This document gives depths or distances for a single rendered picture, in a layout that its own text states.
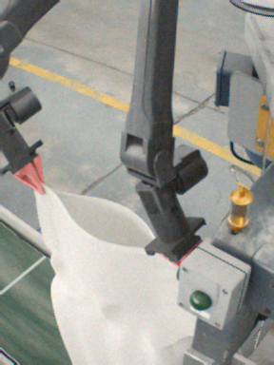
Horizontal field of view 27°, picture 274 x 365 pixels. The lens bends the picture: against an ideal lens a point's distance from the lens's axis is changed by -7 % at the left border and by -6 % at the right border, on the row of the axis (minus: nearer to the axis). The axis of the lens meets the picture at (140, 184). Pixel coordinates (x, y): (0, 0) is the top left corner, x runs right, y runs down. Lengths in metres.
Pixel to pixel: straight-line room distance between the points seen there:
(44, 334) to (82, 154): 1.40
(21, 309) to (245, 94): 1.08
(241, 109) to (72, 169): 1.86
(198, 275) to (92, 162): 2.26
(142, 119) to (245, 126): 0.27
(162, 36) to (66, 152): 2.13
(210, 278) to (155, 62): 0.37
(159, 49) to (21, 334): 1.13
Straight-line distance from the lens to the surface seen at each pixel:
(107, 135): 3.06
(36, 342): 1.75
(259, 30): 1.01
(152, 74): 0.88
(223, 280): 0.66
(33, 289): 1.88
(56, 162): 2.92
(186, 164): 0.99
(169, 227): 0.98
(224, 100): 1.11
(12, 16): 0.72
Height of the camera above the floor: 1.84
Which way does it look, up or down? 42 degrees down
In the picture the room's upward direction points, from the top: 1 degrees counter-clockwise
